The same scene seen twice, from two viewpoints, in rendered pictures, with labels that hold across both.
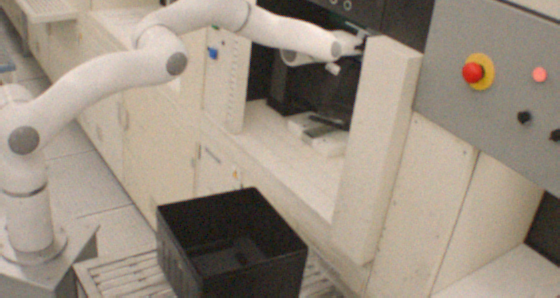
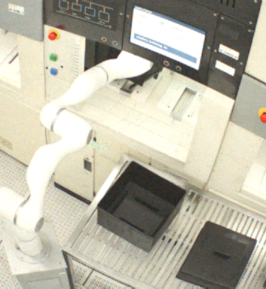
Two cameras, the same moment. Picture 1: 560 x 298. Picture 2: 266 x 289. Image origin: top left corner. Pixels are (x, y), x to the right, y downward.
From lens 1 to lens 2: 1.28 m
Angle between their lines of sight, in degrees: 35
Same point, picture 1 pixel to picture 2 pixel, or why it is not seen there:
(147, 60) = (75, 146)
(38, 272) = (51, 262)
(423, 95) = (236, 117)
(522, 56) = not seen: outside the picture
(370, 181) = (210, 151)
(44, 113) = (41, 206)
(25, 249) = (36, 254)
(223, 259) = (129, 205)
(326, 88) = not seen: hidden behind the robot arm
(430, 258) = (244, 174)
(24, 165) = not seen: hidden behind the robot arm
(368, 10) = (194, 74)
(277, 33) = (120, 73)
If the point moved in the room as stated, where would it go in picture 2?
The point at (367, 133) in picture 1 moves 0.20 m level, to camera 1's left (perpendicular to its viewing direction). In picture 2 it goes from (206, 133) to (162, 149)
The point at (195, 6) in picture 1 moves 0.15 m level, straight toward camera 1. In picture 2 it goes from (84, 95) to (106, 124)
